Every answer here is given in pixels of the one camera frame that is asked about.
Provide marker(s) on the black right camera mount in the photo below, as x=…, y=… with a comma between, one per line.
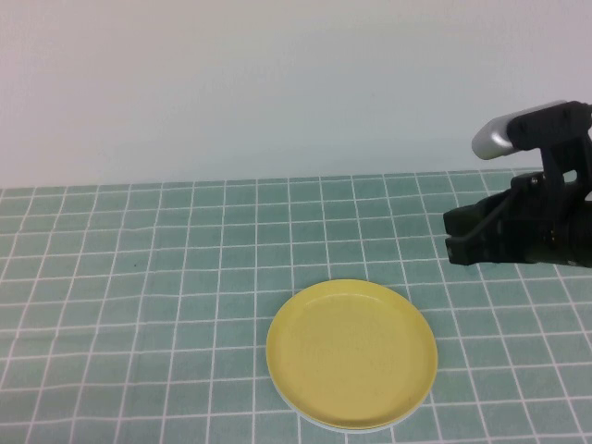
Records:
x=555, y=134

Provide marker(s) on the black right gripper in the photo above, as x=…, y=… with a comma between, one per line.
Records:
x=541, y=231

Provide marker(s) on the green checked tablecloth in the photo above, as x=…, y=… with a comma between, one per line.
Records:
x=139, y=300

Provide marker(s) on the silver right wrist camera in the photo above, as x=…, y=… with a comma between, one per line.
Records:
x=492, y=136

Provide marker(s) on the white plastic plate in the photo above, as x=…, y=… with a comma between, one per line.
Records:
x=351, y=430

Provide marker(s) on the yellow plastic plate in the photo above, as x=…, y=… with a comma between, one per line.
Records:
x=351, y=351

